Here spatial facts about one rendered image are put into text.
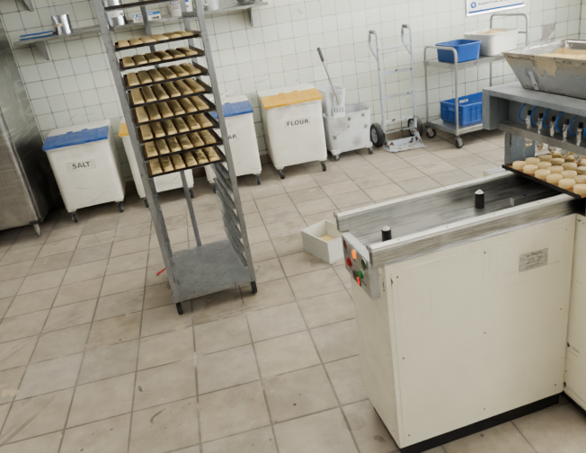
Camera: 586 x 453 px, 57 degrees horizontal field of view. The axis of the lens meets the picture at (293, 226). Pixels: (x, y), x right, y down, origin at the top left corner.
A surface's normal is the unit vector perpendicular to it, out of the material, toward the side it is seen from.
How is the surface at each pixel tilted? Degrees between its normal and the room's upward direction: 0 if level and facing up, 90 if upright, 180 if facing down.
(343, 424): 0
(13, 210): 90
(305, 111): 91
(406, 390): 90
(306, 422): 0
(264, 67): 90
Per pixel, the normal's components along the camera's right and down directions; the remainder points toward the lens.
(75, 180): 0.23, 0.33
